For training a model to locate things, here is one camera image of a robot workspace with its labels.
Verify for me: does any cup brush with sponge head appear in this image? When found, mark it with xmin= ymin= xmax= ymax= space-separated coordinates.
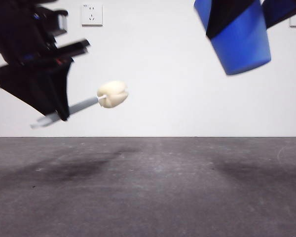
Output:
xmin=30 ymin=80 xmax=129 ymax=129

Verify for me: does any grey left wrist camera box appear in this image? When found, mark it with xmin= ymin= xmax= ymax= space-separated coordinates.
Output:
xmin=37 ymin=7 xmax=69 ymax=35

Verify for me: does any blue ribbed plastic cup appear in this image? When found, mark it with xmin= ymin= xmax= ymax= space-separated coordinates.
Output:
xmin=193 ymin=0 xmax=272 ymax=76

